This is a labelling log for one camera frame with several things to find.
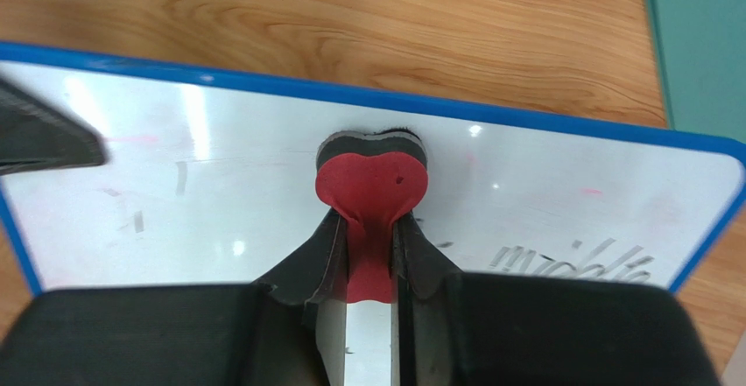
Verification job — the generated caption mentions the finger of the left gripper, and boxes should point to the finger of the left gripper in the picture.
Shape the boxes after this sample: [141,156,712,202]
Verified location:
[1,79,107,176]

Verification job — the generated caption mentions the teal green mat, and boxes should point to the teal green mat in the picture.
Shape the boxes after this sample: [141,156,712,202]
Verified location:
[645,0,745,142]

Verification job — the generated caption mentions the blue framed whiteboard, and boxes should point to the blue framed whiteboard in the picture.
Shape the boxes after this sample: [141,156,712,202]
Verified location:
[0,41,746,386]

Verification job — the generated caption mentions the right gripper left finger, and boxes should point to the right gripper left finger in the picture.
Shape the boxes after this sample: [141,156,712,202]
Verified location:
[1,211,348,385]

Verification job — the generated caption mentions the red whiteboard eraser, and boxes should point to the red whiteboard eraser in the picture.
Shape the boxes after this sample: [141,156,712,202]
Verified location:
[315,129,428,304]

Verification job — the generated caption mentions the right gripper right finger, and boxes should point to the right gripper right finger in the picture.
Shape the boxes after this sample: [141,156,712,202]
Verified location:
[391,217,720,385]

